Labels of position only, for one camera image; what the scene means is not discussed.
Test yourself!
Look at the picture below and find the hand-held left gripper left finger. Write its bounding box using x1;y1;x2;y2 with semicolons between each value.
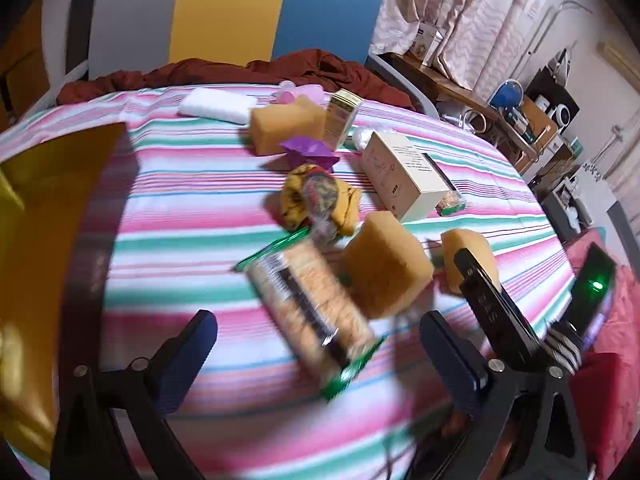
50;310;219;480

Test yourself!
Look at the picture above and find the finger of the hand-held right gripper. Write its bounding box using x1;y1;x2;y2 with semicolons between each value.
452;247;543;373

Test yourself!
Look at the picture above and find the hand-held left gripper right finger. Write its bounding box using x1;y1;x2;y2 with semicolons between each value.
419;310;591;480

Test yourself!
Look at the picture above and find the yellow sponge block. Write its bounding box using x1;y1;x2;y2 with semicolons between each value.
440;227;501;297
248;96;328;157
342;210;436;321

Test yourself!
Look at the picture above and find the small clear snack packet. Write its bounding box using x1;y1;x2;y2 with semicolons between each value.
435;190;467;217

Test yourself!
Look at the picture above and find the green-edged cracker packet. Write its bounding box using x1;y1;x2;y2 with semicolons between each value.
235;227;386;403

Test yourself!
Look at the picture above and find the beige cardboard box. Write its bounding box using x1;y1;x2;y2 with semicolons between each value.
359;130;458;224

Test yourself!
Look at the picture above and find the gold tin box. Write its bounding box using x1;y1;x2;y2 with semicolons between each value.
0;121;131;461

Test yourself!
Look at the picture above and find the yellow snack packet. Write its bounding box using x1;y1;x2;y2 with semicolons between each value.
277;162;363;246

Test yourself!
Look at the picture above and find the clear plastic bag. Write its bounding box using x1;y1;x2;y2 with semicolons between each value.
350;126;376;153

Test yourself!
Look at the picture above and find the purple snack packet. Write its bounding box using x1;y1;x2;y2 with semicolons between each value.
278;135;341;171

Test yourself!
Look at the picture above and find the small green and yellow box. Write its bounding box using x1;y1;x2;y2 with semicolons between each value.
322;88;363;148

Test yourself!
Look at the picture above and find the white foam block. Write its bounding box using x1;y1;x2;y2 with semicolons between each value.
178;87;258;126

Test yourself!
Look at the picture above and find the pink hair roller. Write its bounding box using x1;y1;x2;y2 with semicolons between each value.
272;80;326;106

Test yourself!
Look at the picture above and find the pink green striped tablecloth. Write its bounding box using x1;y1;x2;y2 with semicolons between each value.
0;82;576;480

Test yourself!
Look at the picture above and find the white round device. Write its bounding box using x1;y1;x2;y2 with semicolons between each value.
550;102;576;128

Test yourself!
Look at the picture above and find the blue desk fan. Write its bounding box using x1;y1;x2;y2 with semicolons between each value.
487;80;525;111

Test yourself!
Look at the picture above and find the black board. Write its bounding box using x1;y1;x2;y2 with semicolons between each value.
525;65;581;131

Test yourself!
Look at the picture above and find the wooden desk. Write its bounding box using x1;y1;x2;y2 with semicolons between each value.
385;52;566;171

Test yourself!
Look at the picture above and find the white carton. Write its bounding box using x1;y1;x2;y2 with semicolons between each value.
412;22;446;68

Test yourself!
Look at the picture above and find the white curved pole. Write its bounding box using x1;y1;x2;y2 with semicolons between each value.
525;0;596;61

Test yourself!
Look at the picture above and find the patterned beige curtain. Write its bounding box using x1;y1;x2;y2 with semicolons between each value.
370;0;566;106

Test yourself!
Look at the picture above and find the dark red cloth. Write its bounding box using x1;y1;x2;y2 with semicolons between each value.
56;49;416;111

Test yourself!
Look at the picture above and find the grey yellow blue chair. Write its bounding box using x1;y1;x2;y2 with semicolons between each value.
40;0;441;121

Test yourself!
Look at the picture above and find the wooden wardrobe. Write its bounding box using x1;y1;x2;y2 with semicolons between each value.
0;0;56;131

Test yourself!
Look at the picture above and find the wall air conditioner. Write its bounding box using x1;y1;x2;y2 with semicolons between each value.
597;40;640;73

